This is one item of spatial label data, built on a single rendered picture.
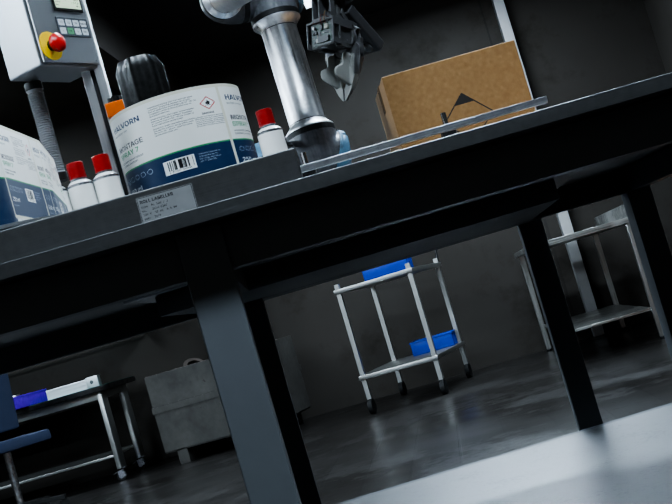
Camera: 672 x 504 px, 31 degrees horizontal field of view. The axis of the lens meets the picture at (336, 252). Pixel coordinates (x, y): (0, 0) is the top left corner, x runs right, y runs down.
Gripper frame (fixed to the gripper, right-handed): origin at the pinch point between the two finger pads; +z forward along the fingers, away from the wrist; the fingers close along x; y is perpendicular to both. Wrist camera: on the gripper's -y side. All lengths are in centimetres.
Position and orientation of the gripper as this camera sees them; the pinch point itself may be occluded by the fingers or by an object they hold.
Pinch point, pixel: (347, 95)
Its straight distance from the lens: 236.9
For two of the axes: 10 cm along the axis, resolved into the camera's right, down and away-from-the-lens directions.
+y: -6.7, -0.5, -7.4
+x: 7.4, -1.1, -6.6
